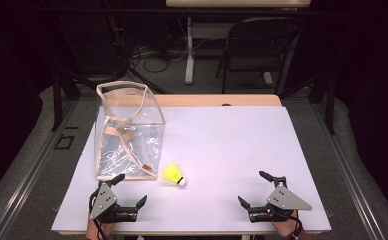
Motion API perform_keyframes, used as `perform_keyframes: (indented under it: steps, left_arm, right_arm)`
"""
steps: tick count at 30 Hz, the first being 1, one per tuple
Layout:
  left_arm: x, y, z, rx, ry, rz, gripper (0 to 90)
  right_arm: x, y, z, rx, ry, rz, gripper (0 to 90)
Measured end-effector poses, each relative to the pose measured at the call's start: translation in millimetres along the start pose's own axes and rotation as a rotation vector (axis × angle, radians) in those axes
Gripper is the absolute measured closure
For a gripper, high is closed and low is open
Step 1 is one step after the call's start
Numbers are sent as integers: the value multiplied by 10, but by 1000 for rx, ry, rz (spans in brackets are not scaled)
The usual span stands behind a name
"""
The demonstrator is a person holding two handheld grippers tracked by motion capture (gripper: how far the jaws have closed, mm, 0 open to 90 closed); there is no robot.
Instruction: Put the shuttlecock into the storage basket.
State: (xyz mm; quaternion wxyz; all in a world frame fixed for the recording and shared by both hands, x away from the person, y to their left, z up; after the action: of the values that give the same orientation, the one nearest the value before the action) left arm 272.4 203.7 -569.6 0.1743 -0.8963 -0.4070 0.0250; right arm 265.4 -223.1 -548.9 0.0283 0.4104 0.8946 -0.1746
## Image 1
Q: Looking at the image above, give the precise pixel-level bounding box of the person's left hand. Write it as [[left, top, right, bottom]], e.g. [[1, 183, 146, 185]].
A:
[[85, 219, 116, 240]]

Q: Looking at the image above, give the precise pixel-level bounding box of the black metal stand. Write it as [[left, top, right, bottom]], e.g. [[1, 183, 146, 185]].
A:
[[49, 64, 83, 132], [276, 66, 337, 136]]

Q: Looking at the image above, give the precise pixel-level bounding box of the person's right hand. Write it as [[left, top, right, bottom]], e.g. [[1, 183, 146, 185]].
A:
[[271, 210, 305, 239]]

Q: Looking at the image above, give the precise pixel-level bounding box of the clear plastic bag beige trim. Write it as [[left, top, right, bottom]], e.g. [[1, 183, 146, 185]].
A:
[[94, 80, 167, 181]]

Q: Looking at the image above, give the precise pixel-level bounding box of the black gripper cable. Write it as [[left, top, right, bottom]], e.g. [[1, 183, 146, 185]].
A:
[[88, 194, 107, 240], [286, 209, 304, 240]]

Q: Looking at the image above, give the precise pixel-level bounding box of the yellow shuttlecock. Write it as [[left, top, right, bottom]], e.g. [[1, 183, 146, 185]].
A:
[[161, 162, 187, 187]]

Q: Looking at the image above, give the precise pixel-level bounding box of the white-legged background table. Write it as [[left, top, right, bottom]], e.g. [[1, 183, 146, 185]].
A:
[[165, 0, 312, 85]]

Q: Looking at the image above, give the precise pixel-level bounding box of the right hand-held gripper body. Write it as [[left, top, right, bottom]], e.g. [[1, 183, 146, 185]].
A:
[[248, 175, 314, 224]]

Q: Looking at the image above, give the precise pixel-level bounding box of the black folding chair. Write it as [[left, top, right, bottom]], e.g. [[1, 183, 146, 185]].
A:
[[216, 16, 304, 96]]

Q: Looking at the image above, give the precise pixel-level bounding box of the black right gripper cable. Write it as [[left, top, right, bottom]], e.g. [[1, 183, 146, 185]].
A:
[[286, 209, 304, 240]]

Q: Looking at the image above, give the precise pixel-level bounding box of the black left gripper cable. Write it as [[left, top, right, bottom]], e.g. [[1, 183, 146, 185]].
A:
[[88, 194, 107, 240]]

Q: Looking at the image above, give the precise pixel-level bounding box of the metal floor rail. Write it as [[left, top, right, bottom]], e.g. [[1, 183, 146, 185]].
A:
[[311, 99, 387, 240], [0, 99, 80, 240]]

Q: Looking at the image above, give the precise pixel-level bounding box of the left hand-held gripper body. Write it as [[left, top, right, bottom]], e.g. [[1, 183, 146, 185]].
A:
[[88, 181, 139, 224]]

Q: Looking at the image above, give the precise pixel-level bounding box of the tangle of floor cables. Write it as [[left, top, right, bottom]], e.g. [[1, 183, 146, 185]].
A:
[[128, 38, 198, 73]]

